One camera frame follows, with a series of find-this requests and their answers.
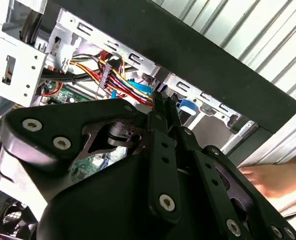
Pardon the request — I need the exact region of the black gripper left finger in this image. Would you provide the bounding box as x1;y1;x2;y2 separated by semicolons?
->
0;91;183;225

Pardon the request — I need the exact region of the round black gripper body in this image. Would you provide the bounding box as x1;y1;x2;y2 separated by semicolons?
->
36;152;296;240

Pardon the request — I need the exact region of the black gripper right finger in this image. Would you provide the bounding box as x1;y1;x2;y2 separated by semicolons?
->
165;96;296;240

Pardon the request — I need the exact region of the hard disk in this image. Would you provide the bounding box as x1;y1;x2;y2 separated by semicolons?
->
176;97;198;131

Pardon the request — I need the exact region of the blue SATA wire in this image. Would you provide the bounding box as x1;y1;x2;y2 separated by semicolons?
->
111;79;154;101

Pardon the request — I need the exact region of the person's bare hand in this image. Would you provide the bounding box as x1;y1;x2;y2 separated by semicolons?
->
239;152;296;201

